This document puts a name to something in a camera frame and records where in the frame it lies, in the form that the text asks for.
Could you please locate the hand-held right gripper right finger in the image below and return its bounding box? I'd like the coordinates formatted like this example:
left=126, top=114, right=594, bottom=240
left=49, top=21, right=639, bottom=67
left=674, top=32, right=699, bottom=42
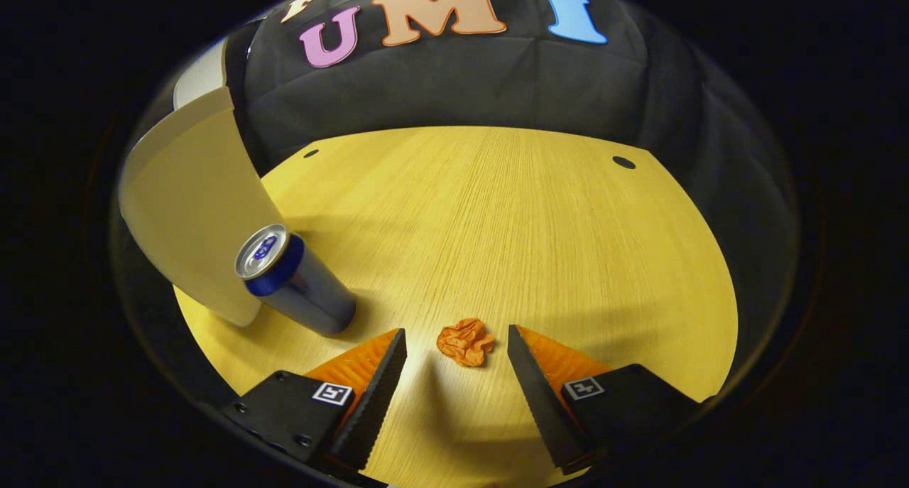
left=507, top=324, right=704, bottom=476

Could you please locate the black backdrop cloth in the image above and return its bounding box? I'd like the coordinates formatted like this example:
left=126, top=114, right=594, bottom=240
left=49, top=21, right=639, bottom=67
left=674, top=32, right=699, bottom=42
left=114, top=0, right=800, bottom=403

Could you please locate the wooden desktop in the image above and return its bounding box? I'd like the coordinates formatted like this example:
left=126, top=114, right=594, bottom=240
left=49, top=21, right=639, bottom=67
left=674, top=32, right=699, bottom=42
left=173, top=124, right=739, bottom=488

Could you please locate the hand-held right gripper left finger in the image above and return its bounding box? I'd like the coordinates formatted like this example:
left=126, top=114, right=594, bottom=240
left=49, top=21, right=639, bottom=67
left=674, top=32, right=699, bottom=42
left=224, top=328, right=408, bottom=483

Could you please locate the blue silver pop can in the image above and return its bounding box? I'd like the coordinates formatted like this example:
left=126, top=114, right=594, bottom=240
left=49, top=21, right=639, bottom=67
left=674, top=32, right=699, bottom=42
left=234, top=223, right=357, bottom=337

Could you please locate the orange paper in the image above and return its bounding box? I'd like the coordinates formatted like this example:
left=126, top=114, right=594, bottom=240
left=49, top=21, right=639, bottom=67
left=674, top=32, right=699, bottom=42
left=436, top=318, right=496, bottom=368

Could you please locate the white desktop garbage bin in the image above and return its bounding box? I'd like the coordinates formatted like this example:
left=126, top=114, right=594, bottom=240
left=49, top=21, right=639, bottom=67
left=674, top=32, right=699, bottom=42
left=117, top=37, right=286, bottom=329

